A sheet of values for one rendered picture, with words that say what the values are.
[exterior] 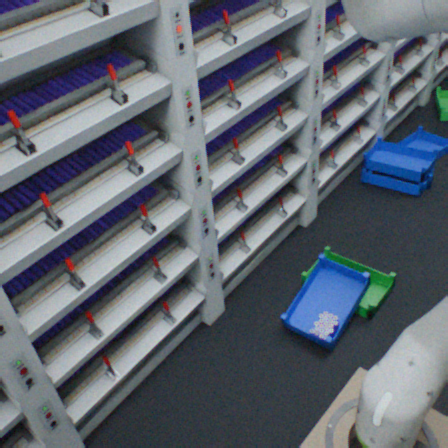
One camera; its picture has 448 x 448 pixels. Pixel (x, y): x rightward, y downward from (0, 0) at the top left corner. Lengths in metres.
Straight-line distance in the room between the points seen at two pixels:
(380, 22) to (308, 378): 1.33
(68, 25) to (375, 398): 0.97
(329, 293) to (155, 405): 0.75
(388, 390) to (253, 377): 0.78
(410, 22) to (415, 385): 0.71
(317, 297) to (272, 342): 0.25
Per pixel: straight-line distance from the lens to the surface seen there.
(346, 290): 1.94
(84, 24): 1.16
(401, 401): 1.08
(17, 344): 1.30
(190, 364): 1.83
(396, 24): 0.65
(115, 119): 1.24
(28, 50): 1.07
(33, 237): 1.22
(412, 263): 2.21
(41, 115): 1.19
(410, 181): 2.62
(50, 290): 1.36
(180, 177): 1.51
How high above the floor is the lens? 1.47
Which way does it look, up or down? 39 degrees down
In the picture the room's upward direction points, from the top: 7 degrees counter-clockwise
